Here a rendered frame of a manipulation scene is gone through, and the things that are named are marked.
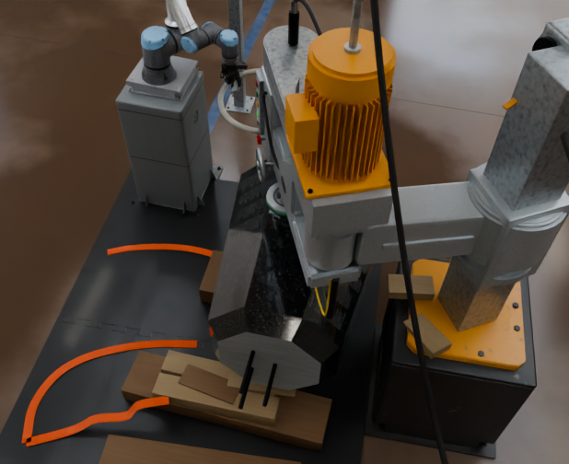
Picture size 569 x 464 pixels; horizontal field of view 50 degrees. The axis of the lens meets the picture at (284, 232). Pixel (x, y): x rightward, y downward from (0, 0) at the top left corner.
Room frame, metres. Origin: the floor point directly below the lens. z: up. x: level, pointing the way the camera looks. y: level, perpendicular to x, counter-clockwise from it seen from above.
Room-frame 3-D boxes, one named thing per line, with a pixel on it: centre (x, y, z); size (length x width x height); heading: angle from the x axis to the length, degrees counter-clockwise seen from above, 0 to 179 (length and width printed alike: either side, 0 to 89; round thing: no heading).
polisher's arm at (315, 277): (1.65, -0.09, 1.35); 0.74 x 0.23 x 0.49; 13
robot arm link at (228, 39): (2.80, 0.31, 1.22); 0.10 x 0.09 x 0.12; 48
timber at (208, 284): (2.13, 0.40, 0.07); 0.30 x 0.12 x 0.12; 169
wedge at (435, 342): (1.35, -0.61, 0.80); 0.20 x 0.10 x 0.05; 30
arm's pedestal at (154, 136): (2.93, 0.74, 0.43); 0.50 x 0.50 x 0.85; 77
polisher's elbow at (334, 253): (1.39, -0.16, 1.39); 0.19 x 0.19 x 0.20
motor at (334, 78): (1.39, -0.15, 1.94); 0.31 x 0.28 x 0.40; 103
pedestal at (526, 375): (1.49, -0.81, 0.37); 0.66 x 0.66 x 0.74; 81
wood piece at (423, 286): (1.58, -0.57, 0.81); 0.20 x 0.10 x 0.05; 88
